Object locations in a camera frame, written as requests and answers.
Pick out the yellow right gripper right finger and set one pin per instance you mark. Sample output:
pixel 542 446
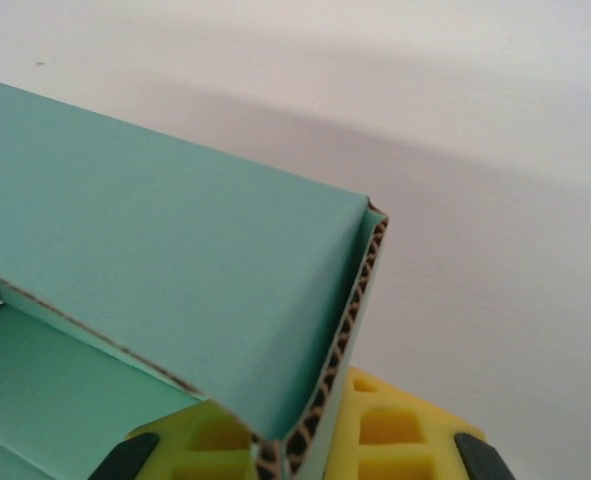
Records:
pixel 400 435

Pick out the teal cardboard box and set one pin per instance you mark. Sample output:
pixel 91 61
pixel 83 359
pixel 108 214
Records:
pixel 175 250

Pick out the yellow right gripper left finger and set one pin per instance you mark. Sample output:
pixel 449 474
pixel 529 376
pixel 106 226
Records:
pixel 210 445

